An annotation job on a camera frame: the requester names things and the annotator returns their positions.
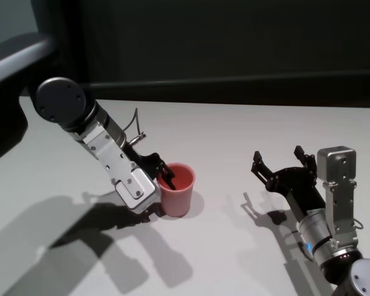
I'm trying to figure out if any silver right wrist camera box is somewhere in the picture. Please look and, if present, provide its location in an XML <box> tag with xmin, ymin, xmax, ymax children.
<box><xmin>316</xmin><ymin>144</ymin><xmax>360</xmax><ymax>247</ymax></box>

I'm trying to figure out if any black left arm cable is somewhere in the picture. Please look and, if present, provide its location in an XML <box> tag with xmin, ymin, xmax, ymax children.
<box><xmin>123</xmin><ymin>107</ymin><xmax>148</xmax><ymax>146</ymax></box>

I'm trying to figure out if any pink plastic cup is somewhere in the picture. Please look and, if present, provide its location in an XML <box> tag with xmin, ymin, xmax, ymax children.
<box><xmin>156</xmin><ymin>163</ymin><xmax>197</xmax><ymax>218</ymax></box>

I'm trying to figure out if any grey frame column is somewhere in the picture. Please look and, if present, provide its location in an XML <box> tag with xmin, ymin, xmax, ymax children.
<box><xmin>33</xmin><ymin>0</ymin><xmax>69</xmax><ymax>81</ymax></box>

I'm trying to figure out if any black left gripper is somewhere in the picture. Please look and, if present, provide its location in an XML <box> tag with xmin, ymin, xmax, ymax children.
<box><xmin>123</xmin><ymin>143</ymin><xmax>178</xmax><ymax>223</ymax></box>

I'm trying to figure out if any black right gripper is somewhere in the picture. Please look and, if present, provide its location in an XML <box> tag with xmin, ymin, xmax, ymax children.
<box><xmin>250</xmin><ymin>145</ymin><xmax>327</xmax><ymax>221</ymax></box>

